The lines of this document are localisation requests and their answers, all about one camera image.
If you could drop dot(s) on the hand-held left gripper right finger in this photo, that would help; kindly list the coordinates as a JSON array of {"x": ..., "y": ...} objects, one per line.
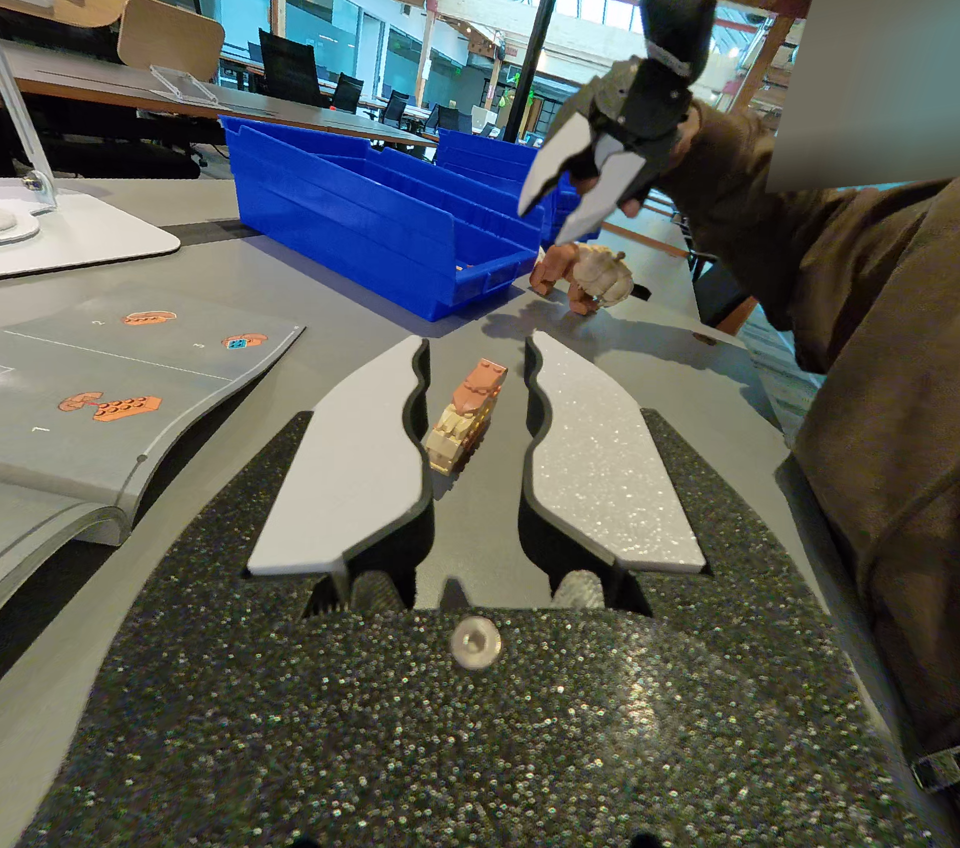
[{"x": 607, "y": 480}]

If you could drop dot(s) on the wooden post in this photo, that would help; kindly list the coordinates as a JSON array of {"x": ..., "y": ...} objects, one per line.
[{"x": 769, "y": 53}]

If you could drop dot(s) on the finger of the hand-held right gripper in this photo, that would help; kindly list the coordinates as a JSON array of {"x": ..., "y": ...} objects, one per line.
[
  {"x": 607, "y": 188},
  {"x": 559, "y": 162}
]

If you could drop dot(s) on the blue plastic bin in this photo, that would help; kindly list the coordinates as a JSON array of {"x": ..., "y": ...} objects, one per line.
[
  {"x": 487, "y": 165},
  {"x": 360, "y": 218}
]

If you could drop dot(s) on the person's brown jacket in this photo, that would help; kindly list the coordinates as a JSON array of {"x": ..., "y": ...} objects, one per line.
[{"x": 900, "y": 450}]

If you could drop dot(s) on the clear plastic holder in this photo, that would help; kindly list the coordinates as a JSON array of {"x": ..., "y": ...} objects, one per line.
[{"x": 184, "y": 84}]

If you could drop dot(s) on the long wooden table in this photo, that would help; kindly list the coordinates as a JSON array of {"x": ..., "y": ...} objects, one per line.
[{"x": 112, "y": 87}]

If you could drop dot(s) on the black pole stand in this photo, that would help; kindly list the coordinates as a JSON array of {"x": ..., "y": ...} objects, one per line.
[{"x": 544, "y": 8}]

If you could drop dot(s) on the grey desk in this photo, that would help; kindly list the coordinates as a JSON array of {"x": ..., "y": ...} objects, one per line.
[{"x": 225, "y": 263}]

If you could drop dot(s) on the person's right forearm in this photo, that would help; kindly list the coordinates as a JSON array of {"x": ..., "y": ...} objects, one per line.
[{"x": 742, "y": 210}]

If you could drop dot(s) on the toy brick animal figure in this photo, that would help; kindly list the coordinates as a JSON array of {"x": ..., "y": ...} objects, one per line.
[{"x": 592, "y": 274}]

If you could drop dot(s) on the person's right hand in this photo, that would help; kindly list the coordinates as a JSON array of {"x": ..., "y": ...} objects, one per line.
[{"x": 631, "y": 206}]

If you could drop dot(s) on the white monitor stand base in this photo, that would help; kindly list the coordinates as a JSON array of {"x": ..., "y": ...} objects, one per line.
[{"x": 97, "y": 233}]

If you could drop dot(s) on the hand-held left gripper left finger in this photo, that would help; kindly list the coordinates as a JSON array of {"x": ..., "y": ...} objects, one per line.
[{"x": 352, "y": 480}]

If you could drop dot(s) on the brown toy brick assembly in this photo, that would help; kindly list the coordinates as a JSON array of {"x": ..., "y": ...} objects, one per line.
[{"x": 469, "y": 413}]

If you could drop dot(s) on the black office chair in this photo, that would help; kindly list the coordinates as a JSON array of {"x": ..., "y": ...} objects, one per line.
[{"x": 289, "y": 68}]

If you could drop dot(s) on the grey instruction booklet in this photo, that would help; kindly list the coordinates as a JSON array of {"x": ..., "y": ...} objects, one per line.
[{"x": 150, "y": 368}]

